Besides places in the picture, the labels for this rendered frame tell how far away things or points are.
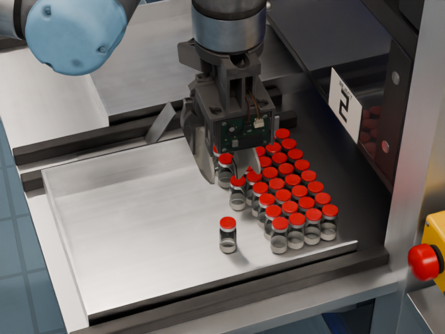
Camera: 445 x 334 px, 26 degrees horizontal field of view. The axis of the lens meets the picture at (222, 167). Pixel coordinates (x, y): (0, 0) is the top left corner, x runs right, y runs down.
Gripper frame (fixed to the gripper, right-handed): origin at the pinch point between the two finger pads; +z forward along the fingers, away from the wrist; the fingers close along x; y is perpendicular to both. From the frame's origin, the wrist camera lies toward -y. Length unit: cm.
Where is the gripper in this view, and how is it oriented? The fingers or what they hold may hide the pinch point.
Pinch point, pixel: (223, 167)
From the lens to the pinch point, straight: 113.3
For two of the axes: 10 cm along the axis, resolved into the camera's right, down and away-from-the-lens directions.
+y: 2.8, 6.5, -7.1
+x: 9.6, -1.9, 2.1
